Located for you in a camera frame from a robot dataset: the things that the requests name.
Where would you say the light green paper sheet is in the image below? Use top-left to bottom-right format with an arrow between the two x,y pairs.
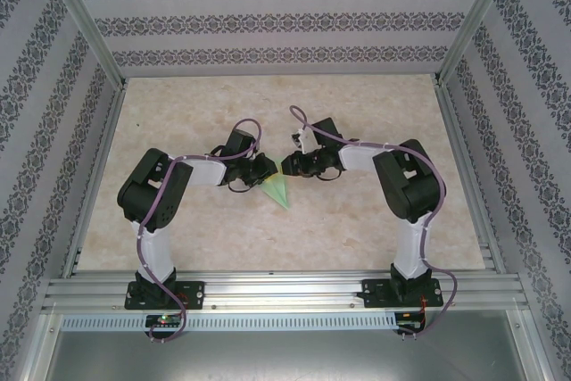
258,173 -> 291,211

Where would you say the grey sheet metal tray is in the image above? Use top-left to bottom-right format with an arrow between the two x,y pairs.
42,330 -> 530,381

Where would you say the circuit board with green light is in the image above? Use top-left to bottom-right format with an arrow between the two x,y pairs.
145,314 -> 183,329

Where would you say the circuit board with blue light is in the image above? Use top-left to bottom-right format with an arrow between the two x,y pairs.
397,311 -> 426,327

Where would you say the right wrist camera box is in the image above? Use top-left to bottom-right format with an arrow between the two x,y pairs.
292,128 -> 320,154

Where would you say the long aluminium mounting rail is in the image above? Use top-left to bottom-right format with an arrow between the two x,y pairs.
42,269 -> 530,311

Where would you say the aluminium table side rail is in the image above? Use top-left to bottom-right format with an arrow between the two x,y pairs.
434,84 -> 508,275
60,84 -> 128,278

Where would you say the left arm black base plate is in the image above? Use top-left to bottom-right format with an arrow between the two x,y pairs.
124,280 -> 206,311

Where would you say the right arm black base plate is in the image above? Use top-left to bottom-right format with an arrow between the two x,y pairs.
362,277 -> 445,310

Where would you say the slotted grey cable duct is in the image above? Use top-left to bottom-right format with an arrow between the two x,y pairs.
60,312 -> 399,333

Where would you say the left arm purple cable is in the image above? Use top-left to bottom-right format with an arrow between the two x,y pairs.
136,118 -> 263,345

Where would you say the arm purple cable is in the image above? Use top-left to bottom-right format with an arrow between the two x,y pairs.
288,105 -> 462,342
136,118 -> 263,345

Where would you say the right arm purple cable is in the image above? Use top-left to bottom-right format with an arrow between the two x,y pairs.
288,105 -> 462,342

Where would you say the aluminium frame post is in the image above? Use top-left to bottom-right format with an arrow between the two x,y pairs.
434,0 -> 522,87
37,0 -> 128,87

